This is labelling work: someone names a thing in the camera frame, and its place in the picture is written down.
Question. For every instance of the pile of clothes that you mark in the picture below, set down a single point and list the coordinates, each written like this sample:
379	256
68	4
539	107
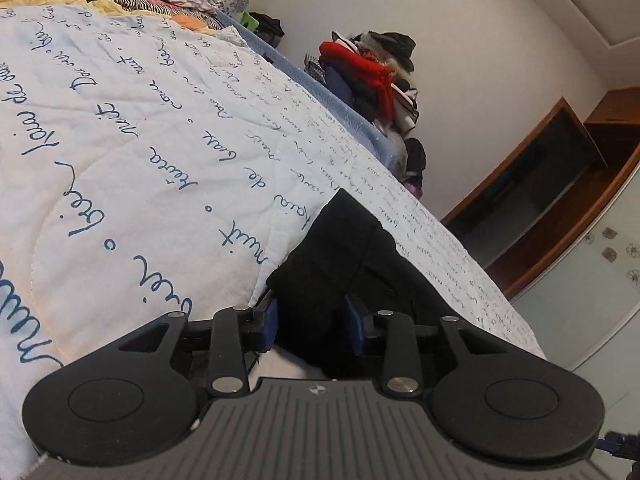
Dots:
395	90

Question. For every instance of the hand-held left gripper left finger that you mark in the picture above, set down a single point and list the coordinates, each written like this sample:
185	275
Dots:
270	324

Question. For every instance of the green plastic stool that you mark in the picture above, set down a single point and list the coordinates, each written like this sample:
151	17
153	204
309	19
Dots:
248	19

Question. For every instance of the black pants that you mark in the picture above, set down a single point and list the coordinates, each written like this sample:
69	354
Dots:
345	255

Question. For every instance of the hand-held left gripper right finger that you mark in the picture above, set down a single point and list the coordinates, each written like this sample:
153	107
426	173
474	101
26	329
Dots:
355	328

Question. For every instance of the white script-printed blanket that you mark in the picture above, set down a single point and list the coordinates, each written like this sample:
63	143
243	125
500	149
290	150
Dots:
140	170

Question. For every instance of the light blue blanket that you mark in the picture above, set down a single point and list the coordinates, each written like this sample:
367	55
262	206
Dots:
320	90

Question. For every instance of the wooden cabinet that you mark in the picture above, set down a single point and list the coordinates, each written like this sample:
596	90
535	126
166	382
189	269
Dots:
550	240

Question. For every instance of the red garment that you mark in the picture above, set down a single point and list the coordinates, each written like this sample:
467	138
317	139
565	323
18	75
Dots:
362	67

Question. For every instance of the dark bag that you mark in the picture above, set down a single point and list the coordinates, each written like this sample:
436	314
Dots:
267	27

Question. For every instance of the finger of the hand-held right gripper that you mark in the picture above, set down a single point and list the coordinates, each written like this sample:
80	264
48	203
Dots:
620	444

